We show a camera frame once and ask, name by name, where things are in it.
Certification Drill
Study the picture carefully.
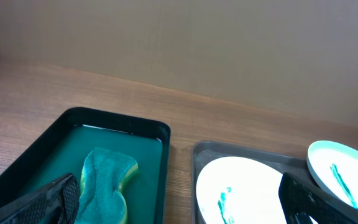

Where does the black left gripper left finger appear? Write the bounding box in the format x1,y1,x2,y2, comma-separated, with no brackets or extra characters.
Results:
0,174,80,224

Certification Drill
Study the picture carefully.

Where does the black water tray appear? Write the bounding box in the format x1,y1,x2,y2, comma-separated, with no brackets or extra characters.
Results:
0,107,170,223

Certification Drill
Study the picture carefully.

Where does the green yellow sponge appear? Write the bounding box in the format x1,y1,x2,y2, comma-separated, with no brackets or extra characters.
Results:
75,147,139,224

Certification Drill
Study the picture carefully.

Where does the grey serving tray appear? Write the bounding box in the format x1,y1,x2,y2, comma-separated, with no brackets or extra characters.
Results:
191,141,317,224

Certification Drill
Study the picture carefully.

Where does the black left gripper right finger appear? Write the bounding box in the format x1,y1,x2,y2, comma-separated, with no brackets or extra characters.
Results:
278,172,358,224

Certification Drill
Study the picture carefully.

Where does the white plate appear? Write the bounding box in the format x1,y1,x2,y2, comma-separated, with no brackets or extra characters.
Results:
195,156,319,224
306,141,358,210

